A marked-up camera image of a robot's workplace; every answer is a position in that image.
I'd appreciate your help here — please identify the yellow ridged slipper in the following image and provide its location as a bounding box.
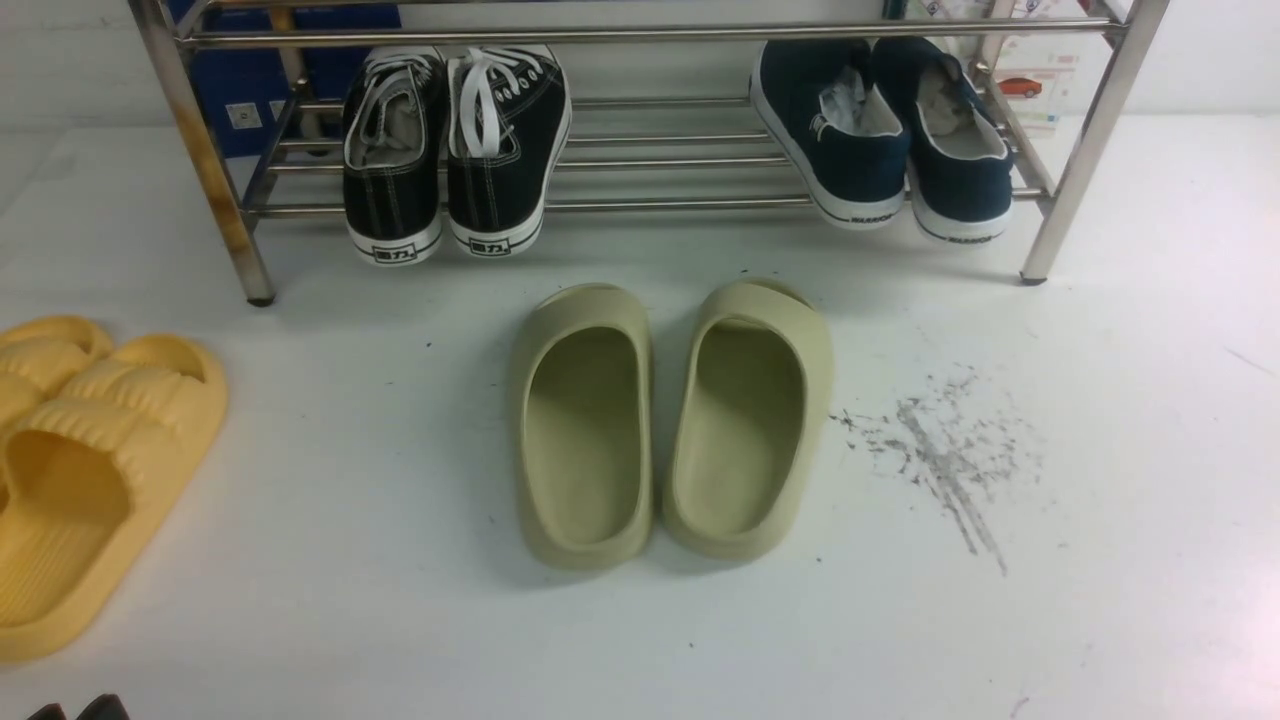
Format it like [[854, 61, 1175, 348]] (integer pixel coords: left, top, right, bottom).
[[1, 315, 114, 432], [1, 334, 230, 664]]

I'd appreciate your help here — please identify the stainless steel shoe rack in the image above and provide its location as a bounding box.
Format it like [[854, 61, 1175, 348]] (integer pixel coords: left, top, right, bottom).
[[129, 1, 1169, 307]]

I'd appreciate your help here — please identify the yellow ridged slipper near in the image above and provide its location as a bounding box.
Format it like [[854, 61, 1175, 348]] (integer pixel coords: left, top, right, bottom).
[[1, 334, 230, 664]]

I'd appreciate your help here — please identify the olive green slipper left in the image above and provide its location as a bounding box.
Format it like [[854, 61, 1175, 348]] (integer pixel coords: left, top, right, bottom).
[[507, 283, 655, 573]]

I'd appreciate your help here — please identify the olive green slipper right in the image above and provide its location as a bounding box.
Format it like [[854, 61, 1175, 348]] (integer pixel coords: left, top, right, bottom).
[[662, 277, 835, 562]]

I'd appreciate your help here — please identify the black canvas sneaker left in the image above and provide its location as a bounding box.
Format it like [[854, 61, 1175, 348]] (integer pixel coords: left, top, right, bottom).
[[340, 46, 451, 266]]

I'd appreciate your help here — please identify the navy slip-on shoe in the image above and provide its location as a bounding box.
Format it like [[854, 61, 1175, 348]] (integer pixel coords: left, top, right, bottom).
[[870, 36, 1014, 245], [749, 38, 910, 231]]

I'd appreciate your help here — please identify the black object bottom corner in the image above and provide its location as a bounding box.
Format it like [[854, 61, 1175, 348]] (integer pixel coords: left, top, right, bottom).
[[28, 694, 129, 720]]

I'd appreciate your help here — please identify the blue box behind rack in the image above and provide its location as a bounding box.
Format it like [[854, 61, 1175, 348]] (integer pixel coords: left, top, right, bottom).
[[189, 4, 402, 158]]

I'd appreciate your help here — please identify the white printed poster board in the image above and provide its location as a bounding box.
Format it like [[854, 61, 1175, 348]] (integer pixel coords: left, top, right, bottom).
[[883, 1, 1108, 137]]

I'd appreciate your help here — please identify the black canvas sneaker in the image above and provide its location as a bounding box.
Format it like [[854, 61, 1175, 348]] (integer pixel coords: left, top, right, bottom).
[[445, 45, 572, 259], [340, 46, 451, 266]]

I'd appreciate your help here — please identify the olive green slipper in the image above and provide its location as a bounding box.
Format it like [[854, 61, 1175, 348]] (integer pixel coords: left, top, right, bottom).
[[507, 283, 655, 573], [662, 277, 835, 562]]

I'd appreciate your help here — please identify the yellow ridged slipper far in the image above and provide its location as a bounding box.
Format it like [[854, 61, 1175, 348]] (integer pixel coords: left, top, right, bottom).
[[1, 315, 114, 432]]

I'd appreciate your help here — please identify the black canvas sneaker right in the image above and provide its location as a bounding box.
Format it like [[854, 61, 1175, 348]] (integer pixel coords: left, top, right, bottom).
[[445, 45, 572, 259]]

